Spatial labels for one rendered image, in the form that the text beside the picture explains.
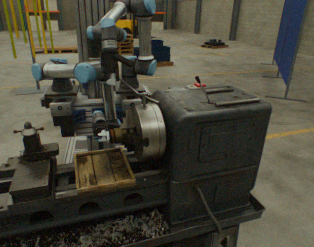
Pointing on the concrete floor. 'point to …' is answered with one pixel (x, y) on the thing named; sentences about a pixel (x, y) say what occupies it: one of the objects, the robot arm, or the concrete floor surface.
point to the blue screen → (289, 41)
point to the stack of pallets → (126, 45)
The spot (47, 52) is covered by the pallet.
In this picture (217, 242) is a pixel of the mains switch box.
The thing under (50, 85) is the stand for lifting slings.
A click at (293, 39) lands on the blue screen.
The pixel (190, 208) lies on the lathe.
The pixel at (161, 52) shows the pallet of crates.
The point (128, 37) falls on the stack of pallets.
